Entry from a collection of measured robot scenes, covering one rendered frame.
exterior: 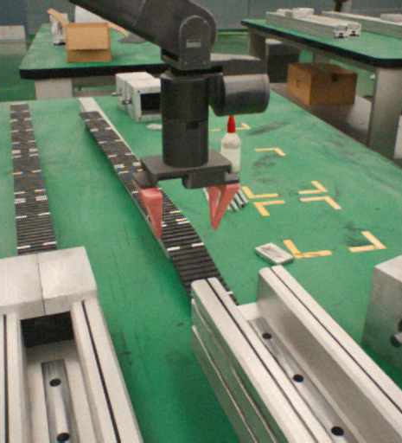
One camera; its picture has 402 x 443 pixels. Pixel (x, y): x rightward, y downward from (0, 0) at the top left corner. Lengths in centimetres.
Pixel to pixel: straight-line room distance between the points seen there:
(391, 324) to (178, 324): 23
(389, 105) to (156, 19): 243
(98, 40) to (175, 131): 191
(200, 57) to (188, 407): 36
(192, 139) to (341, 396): 33
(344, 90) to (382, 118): 140
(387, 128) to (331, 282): 232
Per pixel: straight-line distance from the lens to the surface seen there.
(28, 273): 54
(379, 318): 57
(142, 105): 144
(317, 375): 47
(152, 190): 64
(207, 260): 68
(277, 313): 52
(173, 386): 53
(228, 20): 1177
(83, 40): 251
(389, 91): 293
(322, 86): 424
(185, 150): 63
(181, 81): 61
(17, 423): 39
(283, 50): 536
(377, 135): 296
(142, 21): 58
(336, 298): 67
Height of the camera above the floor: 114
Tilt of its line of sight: 26 degrees down
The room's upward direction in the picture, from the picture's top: straight up
